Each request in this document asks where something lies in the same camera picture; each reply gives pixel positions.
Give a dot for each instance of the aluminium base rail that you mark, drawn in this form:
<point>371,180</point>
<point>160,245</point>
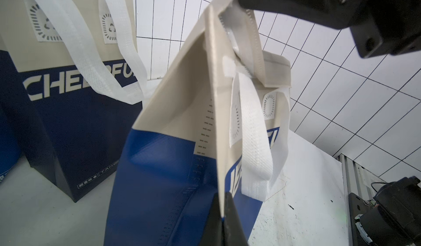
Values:
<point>358,195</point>

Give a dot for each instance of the dark blue bag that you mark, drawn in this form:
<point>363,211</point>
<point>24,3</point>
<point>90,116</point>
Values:
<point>218,122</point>

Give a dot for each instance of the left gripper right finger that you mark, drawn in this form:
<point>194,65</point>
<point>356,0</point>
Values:
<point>232,229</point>

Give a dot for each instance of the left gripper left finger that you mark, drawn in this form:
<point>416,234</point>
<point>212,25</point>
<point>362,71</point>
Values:
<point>213,233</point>

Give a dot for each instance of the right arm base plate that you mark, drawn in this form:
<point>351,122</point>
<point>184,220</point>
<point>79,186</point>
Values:
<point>357,206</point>

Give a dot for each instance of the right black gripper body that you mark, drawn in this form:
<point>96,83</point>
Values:
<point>378,27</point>

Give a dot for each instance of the blue Cheerful bag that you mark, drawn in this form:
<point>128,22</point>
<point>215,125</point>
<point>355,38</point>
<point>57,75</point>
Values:
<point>10,150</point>

